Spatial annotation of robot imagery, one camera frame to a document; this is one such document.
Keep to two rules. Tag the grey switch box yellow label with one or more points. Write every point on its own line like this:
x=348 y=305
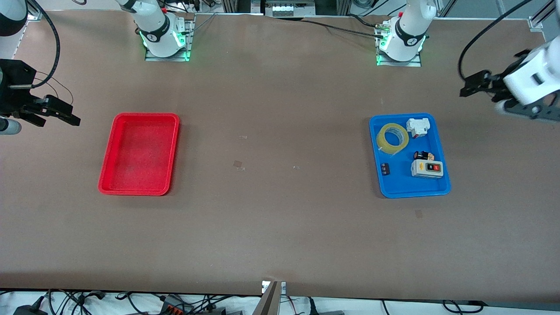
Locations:
x=426 y=169

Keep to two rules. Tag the small clear tape patch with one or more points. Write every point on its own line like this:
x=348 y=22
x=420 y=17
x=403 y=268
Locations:
x=239 y=165

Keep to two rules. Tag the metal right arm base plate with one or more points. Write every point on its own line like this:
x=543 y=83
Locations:
x=190 y=39

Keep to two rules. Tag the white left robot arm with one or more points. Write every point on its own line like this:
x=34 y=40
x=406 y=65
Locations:
x=407 y=35

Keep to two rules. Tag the blue plastic tray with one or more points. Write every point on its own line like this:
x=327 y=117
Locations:
x=402 y=183

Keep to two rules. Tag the yellow packing tape roll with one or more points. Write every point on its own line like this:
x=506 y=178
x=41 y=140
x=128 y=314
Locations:
x=382 y=141

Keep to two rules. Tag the small black terminal block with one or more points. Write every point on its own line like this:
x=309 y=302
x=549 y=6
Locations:
x=385 y=169

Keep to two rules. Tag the aluminium corner bracket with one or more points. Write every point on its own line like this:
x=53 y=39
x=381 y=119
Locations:
x=540 y=19

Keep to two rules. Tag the black power adapter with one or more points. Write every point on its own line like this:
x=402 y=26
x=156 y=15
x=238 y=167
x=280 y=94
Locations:
x=30 y=308

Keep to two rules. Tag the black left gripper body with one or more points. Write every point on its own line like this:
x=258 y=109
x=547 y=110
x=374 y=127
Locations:
x=495 y=82

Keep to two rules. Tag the small black battery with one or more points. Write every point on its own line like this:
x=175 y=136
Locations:
x=422 y=155

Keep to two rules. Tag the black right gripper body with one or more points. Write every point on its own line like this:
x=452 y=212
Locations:
x=13 y=89

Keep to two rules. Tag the red plastic tray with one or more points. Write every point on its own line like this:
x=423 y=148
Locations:
x=140 y=153

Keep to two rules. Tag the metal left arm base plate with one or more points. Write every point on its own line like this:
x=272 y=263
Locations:
x=413 y=63

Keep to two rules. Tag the aluminium frame rack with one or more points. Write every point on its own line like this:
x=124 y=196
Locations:
x=337 y=6

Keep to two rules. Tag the white circuit breaker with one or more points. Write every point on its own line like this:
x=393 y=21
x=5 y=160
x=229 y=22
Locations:
x=418 y=127

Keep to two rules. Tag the white power strip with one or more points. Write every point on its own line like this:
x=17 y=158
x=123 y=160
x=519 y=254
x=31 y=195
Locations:
x=286 y=9

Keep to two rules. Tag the orange connector block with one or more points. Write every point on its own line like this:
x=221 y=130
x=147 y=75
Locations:
x=175 y=305

